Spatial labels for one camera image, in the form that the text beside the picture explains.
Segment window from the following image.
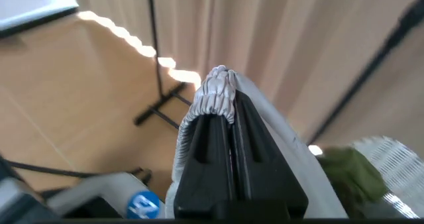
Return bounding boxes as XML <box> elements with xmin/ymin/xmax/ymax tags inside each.
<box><xmin>0</xmin><ymin>0</ymin><xmax>80</xmax><ymax>39</ymax></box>

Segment pale grey shorts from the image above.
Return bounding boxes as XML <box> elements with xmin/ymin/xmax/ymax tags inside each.
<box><xmin>164</xmin><ymin>64</ymin><xmax>348</xmax><ymax>218</ymax></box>

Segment green garment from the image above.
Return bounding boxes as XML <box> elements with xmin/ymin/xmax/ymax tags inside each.
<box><xmin>317</xmin><ymin>146</ymin><xmax>389</xmax><ymax>218</ymax></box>

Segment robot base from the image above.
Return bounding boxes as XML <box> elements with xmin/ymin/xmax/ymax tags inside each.
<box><xmin>0</xmin><ymin>154</ymin><xmax>166</xmax><ymax>220</ymax></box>

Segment black clothes rack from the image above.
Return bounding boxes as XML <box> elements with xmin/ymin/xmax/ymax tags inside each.
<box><xmin>134</xmin><ymin>0</ymin><xmax>424</xmax><ymax>145</ymax></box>

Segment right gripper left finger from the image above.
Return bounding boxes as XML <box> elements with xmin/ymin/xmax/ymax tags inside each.
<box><xmin>174</xmin><ymin>114</ymin><xmax>235</xmax><ymax>218</ymax></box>

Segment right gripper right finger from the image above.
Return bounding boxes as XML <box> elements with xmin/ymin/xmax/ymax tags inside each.
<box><xmin>231</xmin><ymin>89</ymin><xmax>309</xmax><ymax>218</ymax></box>

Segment white laundry basket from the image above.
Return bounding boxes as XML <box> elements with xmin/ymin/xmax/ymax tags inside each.
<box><xmin>350</xmin><ymin>136</ymin><xmax>424</xmax><ymax>218</ymax></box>

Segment black cable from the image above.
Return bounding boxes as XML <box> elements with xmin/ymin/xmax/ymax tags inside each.
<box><xmin>0</xmin><ymin>156</ymin><xmax>153</xmax><ymax>185</ymax></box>

